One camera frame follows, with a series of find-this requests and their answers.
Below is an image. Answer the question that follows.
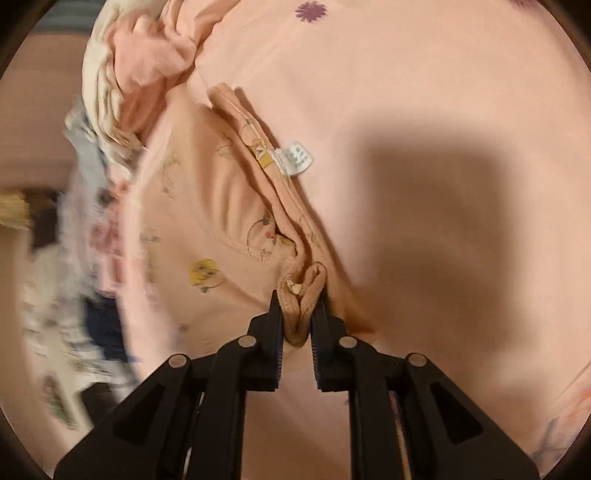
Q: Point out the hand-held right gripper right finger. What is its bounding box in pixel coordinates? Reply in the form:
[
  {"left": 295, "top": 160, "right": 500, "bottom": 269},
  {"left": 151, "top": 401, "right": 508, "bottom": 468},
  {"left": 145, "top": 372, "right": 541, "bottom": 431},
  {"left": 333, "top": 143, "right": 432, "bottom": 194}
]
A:
[{"left": 310, "top": 295, "right": 540, "bottom": 480}]

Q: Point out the pink animal-print blanket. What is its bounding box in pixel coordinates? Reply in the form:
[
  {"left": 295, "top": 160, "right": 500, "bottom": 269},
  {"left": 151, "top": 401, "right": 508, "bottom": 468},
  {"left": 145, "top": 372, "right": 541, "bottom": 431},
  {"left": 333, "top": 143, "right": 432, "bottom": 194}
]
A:
[{"left": 115, "top": 0, "right": 591, "bottom": 480}]

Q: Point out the grey garment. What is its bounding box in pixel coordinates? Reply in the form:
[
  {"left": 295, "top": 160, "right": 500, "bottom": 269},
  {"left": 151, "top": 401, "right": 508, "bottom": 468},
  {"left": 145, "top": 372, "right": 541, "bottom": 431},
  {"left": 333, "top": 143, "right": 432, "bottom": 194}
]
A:
[{"left": 64, "top": 99, "right": 122, "bottom": 188}]

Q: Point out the pink cartoon-print garment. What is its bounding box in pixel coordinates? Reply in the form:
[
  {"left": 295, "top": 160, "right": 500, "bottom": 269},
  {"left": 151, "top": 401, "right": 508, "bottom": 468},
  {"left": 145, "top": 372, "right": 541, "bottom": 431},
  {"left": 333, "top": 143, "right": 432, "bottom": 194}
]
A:
[{"left": 115, "top": 83, "right": 376, "bottom": 352}]

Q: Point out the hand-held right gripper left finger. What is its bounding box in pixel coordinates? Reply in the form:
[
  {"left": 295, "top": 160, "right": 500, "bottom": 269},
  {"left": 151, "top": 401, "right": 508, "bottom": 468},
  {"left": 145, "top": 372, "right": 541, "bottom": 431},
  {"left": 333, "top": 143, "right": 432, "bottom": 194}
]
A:
[{"left": 53, "top": 290, "right": 283, "bottom": 480}]

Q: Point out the plain pink garment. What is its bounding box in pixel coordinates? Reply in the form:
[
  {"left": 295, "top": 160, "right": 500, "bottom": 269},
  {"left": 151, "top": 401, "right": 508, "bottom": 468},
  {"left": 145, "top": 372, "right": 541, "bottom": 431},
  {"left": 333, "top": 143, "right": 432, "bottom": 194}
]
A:
[{"left": 111, "top": 0, "right": 218, "bottom": 93}]

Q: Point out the dark navy garment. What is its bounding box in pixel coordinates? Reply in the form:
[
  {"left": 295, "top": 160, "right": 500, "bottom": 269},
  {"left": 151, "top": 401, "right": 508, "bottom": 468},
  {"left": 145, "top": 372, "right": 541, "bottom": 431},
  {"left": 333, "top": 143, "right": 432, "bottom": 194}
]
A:
[{"left": 85, "top": 295, "right": 131, "bottom": 366}]

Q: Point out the pile of light clothes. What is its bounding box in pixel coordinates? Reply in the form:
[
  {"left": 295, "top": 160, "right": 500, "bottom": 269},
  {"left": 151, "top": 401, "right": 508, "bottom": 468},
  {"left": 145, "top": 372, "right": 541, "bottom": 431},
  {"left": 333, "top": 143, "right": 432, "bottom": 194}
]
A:
[{"left": 82, "top": 0, "right": 185, "bottom": 155}]

